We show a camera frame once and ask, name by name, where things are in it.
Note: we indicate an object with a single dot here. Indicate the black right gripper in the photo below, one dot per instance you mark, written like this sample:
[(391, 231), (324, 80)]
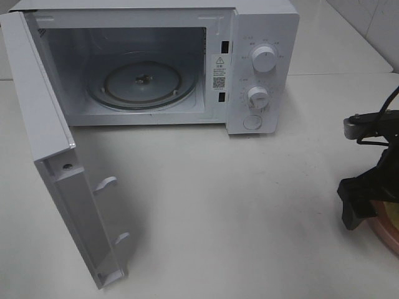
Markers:
[(379, 183)]

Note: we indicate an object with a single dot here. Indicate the pink round plate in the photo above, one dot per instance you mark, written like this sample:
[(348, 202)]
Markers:
[(385, 227)]

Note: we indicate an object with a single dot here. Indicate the round door release button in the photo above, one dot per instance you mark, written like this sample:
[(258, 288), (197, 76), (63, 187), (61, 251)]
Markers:
[(252, 122)]

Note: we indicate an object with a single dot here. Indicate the sandwich with ham and cheese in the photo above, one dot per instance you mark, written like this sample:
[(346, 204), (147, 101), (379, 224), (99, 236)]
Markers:
[(392, 209)]

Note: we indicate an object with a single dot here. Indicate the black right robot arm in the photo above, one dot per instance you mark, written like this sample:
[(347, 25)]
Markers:
[(359, 127)]

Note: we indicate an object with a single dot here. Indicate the lower white timer knob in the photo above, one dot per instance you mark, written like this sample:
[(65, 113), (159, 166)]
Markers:
[(258, 98)]

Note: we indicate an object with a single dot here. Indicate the upper white power knob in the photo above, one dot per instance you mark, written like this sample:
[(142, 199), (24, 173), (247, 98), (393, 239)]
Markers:
[(264, 58)]

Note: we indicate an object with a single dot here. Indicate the white microwave oven body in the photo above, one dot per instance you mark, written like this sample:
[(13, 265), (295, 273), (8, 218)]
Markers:
[(81, 31)]

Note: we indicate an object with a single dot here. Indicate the white warning sticker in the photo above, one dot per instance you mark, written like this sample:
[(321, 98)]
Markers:
[(219, 71)]

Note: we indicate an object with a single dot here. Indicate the glass microwave turntable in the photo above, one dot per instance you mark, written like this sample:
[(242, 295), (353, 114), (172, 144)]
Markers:
[(136, 81)]

